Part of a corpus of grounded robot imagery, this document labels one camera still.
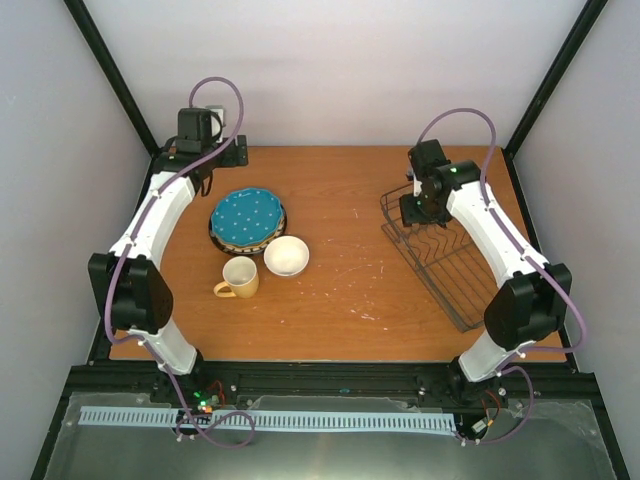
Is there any teal polka dot plate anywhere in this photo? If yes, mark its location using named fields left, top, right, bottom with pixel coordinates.
left=209, top=187, right=285, bottom=247

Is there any black wire dish rack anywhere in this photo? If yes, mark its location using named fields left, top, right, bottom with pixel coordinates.
left=380, top=185, right=498, bottom=332

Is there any white ceramic bowl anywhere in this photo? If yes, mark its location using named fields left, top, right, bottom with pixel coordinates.
left=263, top=235, right=310, bottom=278

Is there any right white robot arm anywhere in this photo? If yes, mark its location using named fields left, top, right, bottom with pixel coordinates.
left=400, top=140, right=572, bottom=401

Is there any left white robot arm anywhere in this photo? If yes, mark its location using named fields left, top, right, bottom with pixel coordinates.
left=88, top=106, right=248, bottom=403

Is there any yellow plate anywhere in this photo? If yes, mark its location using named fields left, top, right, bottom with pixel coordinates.
left=210, top=211, right=287, bottom=255

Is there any black rimmed striped plate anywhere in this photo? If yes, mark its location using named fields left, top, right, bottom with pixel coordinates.
left=209, top=206, right=288, bottom=256

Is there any yellow mug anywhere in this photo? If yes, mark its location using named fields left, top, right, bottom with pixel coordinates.
left=213, top=257, right=259, bottom=299

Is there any left controller board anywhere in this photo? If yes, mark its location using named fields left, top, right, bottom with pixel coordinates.
left=193, top=380, right=226, bottom=413

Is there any controller board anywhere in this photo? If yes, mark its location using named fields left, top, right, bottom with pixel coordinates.
left=472, top=390, right=502, bottom=435
left=193, top=380, right=226, bottom=413

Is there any right controller board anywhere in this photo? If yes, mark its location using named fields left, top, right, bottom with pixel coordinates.
left=472, top=390, right=502, bottom=435

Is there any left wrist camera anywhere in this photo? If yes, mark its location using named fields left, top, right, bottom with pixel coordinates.
left=206, top=105, right=225, bottom=136

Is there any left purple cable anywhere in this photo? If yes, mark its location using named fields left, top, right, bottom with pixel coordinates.
left=103, top=76, right=255, bottom=447

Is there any purple cable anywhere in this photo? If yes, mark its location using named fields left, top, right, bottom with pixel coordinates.
left=417, top=108, right=589, bottom=446
left=103, top=76, right=255, bottom=447

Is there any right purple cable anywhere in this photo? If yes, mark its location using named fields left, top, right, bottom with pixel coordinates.
left=417, top=108, right=589, bottom=446

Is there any black aluminium frame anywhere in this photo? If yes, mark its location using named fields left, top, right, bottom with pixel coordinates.
left=32, top=1, right=629, bottom=479

